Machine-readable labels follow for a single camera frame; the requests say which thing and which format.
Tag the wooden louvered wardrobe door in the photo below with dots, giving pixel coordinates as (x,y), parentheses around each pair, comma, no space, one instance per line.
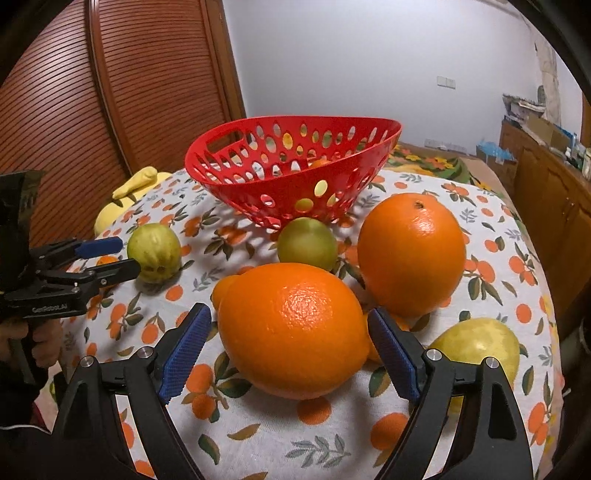
(69,115)

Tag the large oval orange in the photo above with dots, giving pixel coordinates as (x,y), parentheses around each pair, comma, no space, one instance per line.
(291,332)

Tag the brown cardboard box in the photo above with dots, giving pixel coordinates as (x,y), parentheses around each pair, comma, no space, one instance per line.
(498,168)

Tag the open cardboard box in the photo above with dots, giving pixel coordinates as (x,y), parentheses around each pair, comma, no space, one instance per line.
(542,129)

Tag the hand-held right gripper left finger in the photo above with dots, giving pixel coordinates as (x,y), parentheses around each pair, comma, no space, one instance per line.
(187,355)

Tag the person's left hand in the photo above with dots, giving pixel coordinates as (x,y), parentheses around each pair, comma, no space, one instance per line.
(46,344)

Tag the smooth green fruit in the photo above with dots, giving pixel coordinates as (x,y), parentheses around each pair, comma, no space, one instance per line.
(307,244)

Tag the patterned curtain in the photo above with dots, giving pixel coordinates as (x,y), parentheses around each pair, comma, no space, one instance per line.
(548,78)

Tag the wooden cabinet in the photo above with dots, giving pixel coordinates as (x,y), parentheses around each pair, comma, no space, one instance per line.
(545,194)

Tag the large yellow fruit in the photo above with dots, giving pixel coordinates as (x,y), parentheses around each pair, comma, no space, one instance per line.
(475,344)

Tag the orange print tablecloth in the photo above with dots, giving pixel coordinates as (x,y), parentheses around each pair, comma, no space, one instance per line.
(277,438)

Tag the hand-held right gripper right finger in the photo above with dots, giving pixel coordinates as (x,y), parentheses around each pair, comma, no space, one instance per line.
(392,350)

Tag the red perforated plastic basket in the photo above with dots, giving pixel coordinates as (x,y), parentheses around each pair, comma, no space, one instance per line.
(228,182)

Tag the large round orange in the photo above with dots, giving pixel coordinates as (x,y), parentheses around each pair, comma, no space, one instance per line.
(411,258)

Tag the white wall switch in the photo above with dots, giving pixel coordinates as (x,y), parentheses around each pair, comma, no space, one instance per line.
(446,82)

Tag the floral blanket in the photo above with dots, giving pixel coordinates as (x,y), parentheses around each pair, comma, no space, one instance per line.
(429,164)

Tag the ribbed pale green fruit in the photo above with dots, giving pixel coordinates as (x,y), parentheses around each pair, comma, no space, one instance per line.
(154,251)

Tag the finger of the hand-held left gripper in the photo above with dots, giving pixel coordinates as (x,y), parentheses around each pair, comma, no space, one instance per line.
(99,247)
(115,272)

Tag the pile of papers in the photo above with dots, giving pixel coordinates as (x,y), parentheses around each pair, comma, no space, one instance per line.
(521,105)

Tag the blue plastic bag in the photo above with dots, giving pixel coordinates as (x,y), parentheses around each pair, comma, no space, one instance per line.
(495,148)

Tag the yellow plush toy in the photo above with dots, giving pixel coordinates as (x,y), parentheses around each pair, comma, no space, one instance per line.
(115,207)

